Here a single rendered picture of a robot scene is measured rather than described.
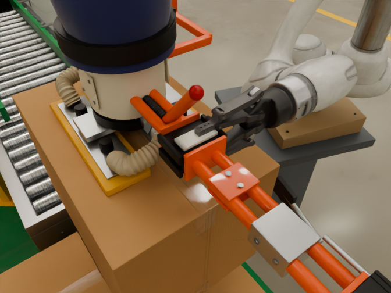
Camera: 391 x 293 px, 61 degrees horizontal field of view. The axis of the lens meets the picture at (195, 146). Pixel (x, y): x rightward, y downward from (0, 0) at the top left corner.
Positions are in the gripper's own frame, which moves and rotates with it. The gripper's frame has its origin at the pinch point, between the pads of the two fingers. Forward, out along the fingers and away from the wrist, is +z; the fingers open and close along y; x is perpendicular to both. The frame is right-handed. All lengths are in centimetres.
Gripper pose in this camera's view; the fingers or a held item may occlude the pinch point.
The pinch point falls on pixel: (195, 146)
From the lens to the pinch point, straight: 56.7
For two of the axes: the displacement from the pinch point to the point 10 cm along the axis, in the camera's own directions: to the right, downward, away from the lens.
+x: -5.9, -5.6, 5.8
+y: 0.0, 7.2, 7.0
